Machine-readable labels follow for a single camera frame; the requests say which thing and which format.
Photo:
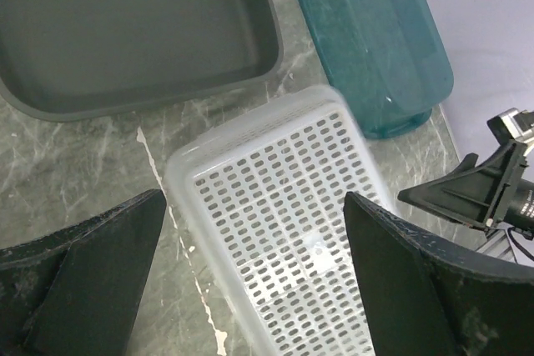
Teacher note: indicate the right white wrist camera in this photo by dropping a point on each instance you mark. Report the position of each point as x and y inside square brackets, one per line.
[512, 125]

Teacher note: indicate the white perforated basket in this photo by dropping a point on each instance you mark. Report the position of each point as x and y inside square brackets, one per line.
[263, 197]

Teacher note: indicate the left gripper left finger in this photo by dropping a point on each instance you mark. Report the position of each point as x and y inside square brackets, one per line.
[77, 291]

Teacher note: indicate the dark grey container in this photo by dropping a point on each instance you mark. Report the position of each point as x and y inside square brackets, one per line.
[67, 60]

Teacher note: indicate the teal transparent container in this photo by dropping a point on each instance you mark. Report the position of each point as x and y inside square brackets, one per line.
[385, 57]

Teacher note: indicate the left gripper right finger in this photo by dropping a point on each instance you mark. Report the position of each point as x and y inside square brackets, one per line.
[425, 295]

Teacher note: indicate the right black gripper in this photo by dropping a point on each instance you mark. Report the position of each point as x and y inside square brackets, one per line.
[480, 196]

